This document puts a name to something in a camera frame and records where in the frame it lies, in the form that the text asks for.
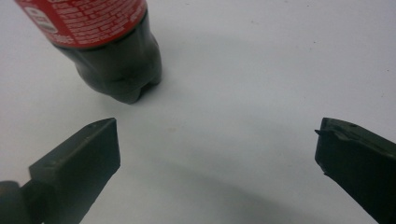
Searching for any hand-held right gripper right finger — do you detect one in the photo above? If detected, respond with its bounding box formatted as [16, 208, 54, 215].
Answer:
[314, 117, 396, 224]

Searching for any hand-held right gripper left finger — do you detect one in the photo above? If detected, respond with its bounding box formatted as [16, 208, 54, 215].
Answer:
[20, 117, 121, 224]

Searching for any cola bottle with red label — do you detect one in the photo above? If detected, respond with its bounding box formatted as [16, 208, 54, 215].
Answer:
[13, 0, 163, 105]

